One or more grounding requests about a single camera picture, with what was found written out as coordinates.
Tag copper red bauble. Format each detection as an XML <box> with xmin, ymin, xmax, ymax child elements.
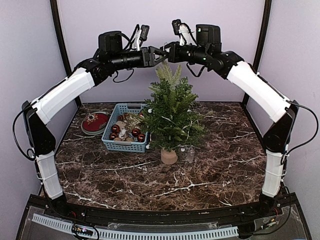
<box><xmin>111</xmin><ymin>124</ymin><xmax>121</xmax><ymax>134</ymax></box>
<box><xmin>109</xmin><ymin>132</ymin><xmax>119</xmax><ymax>141</ymax></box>
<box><xmin>131</xmin><ymin>128</ymin><xmax>141</xmax><ymax>137</ymax></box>
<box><xmin>137</xmin><ymin>133</ymin><xmax>146</xmax><ymax>143</ymax></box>

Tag black table front rail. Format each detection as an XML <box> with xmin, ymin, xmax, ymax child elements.
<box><xmin>27</xmin><ymin>190</ymin><xmax>297</xmax><ymax>227</ymax></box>

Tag white cable duct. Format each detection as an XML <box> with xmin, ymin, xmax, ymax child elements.
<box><xmin>31</xmin><ymin>213</ymin><xmax>239</xmax><ymax>240</ymax></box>

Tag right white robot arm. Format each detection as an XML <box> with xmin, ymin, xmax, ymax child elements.
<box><xmin>164</xmin><ymin>19</ymin><xmax>302</xmax><ymax>217</ymax></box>

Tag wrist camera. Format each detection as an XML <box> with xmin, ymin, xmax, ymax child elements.
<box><xmin>130</xmin><ymin>24</ymin><xmax>150</xmax><ymax>51</ymax></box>
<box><xmin>171</xmin><ymin>19</ymin><xmax>193</xmax><ymax>46</ymax></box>

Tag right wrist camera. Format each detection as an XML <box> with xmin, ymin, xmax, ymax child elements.
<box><xmin>171</xmin><ymin>19</ymin><xmax>193</xmax><ymax>46</ymax></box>

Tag gold merry christmas sign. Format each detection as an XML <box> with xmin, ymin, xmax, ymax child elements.
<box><xmin>126</xmin><ymin>113</ymin><xmax>144</xmax><ymax>131</ymax></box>

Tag white ball string lights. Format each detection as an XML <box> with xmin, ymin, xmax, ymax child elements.
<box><xmin>146</xmin><ymin>42</ymin><xmax>205</xmax><ymax>164</ymax></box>

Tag red floral plate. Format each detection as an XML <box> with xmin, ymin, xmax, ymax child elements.
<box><xmin>81</xmin><ymin>112</ymin><xmax>109</xmax><ymax>133</ymax></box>

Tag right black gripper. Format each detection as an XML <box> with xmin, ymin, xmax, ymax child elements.
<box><xmin>160</xmin><ymin>41</ymin><xmax>209</xmax><ymax>66</ymax></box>

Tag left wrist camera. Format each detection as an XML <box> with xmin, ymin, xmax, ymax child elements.
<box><xmin>130</xmin><ymin>24</ymin><xmax>150</xmax><ymax>51</ymax></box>

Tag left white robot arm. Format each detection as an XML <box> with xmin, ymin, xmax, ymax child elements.
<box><xmin>20</xmin><ymin>31</ymin><xmax>168</xmax><ymax>218</ymax></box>

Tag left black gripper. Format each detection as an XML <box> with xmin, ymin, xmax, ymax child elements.
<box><xmin>110</xmin><ymin>45</ymin><xmax>170</xmax><ymax>70</ymax></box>

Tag small green christmas tree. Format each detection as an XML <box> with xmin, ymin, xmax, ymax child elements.
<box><xmin>139</xmin><ymin>61</ymin><xmax>215</xmax><ymax>165</ymax></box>

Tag light blue plastic basket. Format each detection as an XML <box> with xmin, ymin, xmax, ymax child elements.
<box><xmin>101</xmin><ymin>103</ymin><xmax>150</xmax><ymax>153</ymax></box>

